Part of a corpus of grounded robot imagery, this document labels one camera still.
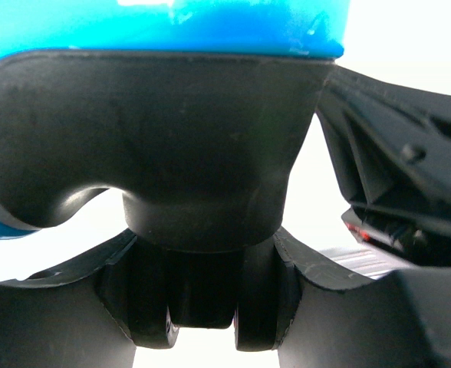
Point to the blue hard-shell suitcase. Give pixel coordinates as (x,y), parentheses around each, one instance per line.
(196,112)

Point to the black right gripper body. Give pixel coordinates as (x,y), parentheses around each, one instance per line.
(390,147)

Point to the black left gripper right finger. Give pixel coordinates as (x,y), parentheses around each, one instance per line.
(344,319)

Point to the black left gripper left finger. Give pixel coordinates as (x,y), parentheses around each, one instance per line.
(70,315)

